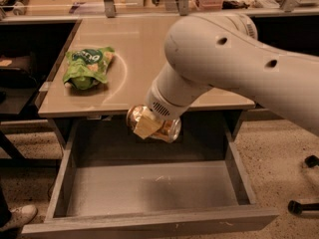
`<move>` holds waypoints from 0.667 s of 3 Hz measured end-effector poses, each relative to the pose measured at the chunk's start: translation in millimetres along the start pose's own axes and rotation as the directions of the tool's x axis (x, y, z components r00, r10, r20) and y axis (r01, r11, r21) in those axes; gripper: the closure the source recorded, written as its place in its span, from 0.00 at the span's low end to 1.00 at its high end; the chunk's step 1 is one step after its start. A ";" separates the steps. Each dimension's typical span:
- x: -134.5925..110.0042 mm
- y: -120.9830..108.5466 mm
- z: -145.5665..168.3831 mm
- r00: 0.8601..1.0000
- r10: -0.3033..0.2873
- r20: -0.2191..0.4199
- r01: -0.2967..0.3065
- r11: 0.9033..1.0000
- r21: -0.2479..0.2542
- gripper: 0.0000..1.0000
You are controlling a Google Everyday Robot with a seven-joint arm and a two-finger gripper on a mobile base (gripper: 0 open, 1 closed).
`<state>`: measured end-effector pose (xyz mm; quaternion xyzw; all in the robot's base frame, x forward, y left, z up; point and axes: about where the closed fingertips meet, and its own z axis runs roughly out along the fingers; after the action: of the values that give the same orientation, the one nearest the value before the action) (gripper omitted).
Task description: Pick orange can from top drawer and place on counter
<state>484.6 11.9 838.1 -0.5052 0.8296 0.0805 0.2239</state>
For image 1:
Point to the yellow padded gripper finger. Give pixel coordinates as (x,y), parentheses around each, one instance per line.
(147,122)

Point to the crushed orange gold can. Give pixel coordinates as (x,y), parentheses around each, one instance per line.
(168,132)

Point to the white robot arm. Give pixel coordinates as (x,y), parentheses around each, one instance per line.
(206,51)

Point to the grey cabinet with counter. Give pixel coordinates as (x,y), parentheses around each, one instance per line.
(139,56)

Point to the open grey drawer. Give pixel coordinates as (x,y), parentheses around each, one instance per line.
(110,185)

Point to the green chip bag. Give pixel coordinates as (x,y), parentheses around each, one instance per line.
(88,67)

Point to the white sneaker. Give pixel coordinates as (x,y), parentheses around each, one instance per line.
(17,218)

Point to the black chair caster upper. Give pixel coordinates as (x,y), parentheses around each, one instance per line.
(312,161)

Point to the black chair caster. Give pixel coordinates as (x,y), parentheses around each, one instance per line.
(297,208)
(312,161)

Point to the black chair caster lower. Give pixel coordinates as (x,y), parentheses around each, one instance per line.
(297,208)

